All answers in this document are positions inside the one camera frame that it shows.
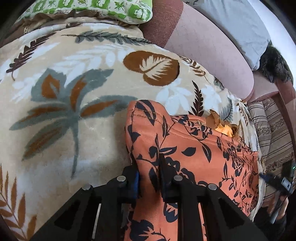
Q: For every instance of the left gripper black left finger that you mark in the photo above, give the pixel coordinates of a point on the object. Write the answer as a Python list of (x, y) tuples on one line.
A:
[(93, 213)]

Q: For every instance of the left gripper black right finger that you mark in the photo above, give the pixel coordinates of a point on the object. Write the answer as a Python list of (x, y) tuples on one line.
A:
[(204, 211)]

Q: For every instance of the orange black floral blouse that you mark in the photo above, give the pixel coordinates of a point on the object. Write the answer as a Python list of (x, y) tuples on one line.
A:
[(196, 152)]

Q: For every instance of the striped beige quilt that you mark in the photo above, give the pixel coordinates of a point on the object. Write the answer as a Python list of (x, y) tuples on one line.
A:
[(274, 138)]

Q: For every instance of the pink patterned quilt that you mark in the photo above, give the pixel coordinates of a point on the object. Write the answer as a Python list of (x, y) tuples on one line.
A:
[(283, 93)]

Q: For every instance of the dark fur trimmed garment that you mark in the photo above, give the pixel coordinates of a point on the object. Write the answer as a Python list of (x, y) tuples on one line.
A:
[(273, 65)]

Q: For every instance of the beige leaf pattern blanket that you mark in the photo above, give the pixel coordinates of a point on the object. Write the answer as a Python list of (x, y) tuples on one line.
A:
[(65, 92)]

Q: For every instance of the grey pillow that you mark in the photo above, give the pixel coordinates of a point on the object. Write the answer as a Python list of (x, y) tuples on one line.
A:
[(239, 21)]

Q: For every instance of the pink bolster pillow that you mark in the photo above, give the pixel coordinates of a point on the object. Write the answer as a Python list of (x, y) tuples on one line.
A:
[(179, 28)]

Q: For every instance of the green white checkered pillow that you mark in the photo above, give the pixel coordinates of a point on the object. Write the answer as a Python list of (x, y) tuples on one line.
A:
[(131, 12)]

